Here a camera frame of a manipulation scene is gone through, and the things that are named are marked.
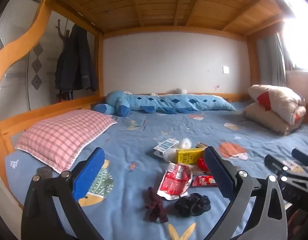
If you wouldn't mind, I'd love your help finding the white wardrobe with grey diamonds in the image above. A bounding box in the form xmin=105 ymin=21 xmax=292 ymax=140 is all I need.
xmin=26 ymin=12 xmax=99 ymax=111

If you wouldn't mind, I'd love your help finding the long blue plush toy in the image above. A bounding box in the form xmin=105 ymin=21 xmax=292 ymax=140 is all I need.
xmin=91 ymin=91 xmax=236 ymax=117

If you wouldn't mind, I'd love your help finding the red white plastic wrapper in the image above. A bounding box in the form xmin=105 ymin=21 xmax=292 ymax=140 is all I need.
xmin=157 ymin=162 xmax=193 ymax=200

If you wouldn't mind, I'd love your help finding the white tissue ball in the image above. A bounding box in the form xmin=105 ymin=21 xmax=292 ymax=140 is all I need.
xmin=178 ymin=138 xmax=192 ymax=151

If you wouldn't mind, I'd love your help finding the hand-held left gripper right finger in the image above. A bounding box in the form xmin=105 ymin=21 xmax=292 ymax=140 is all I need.
xmin=203 ymin=146 xmax=288 ymax=240

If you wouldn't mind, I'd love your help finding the black scrunchie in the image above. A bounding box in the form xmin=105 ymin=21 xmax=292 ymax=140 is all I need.
xmin=174 ymin=193 xmax=211 ymax=217

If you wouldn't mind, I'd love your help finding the pink plaid pillow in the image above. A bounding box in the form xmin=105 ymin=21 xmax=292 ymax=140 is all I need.
xmin=15 ymin=110 xmax=118 ymax=174

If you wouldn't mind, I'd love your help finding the yellow box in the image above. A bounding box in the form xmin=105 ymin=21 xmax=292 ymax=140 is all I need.
xmin=176 ymin=148 xmax=204 ymax=165

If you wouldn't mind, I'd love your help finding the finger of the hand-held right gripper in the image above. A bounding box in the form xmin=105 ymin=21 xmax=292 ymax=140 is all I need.
xmin=291 ymin=148 xmax=308 ymax=173
xmin=264 ymin=154 xmax=308 ymax=182

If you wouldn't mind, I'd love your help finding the blue patterned bedsheet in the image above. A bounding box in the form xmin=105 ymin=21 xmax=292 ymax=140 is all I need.
xmin=5 ymin=99 xmax=308 ymax=240

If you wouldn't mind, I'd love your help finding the folded cream quilt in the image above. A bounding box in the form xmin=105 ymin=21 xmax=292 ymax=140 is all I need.
xmin=244 ymin=84 xmax=307 ymax=135

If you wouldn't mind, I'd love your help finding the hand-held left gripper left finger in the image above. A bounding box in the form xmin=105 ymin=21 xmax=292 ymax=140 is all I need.
xmin=21 ymin=147 xmax=105 ymax=240

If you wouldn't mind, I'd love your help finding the wooden coat rack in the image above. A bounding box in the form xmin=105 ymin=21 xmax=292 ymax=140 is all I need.
xmin=56 ymin=19 xmax=70 ymax=40

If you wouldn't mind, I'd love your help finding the dark red sock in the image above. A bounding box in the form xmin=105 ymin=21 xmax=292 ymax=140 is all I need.
xmin=144 ymin=187 xmax=169 ymax=223

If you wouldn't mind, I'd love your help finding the grey curtain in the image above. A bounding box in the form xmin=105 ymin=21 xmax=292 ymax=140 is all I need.
xmin=256 ymin=32 xmax=287 ymax=87

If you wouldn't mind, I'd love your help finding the bright window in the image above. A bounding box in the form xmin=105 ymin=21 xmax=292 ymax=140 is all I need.
xmin=269 ymin=0 xmax=308 ymax=71

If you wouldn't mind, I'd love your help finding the flat red snack packet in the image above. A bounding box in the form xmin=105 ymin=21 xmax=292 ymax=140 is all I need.
xmin=191 ymin=175 xmax=217 ymax=187

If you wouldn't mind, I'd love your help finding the wooden bunk bed frame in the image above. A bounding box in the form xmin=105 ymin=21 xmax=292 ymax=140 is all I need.
xmin=0 ymin=0 xmax=308 ymax=209

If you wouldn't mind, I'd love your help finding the blue white carton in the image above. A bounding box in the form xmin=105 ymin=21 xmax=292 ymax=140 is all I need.
xmin=153 ymin=137 xmax=179 ymax=157

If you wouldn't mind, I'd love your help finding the dark hanging jacket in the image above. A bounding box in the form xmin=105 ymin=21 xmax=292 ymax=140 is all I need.
xmin=55 ymin=24 xmax=99 ymax=92

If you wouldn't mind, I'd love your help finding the small red wrapper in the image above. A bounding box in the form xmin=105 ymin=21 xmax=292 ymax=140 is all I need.
xmin=197 ymin=158 xmax=209 ymax=172

